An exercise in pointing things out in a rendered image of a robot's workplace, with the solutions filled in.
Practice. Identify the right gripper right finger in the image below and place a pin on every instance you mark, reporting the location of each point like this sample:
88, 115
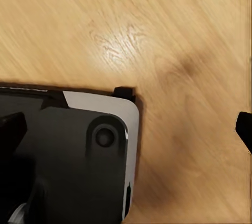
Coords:
244, 128

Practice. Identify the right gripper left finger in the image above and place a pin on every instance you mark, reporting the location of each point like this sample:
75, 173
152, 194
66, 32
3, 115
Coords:
12, 130

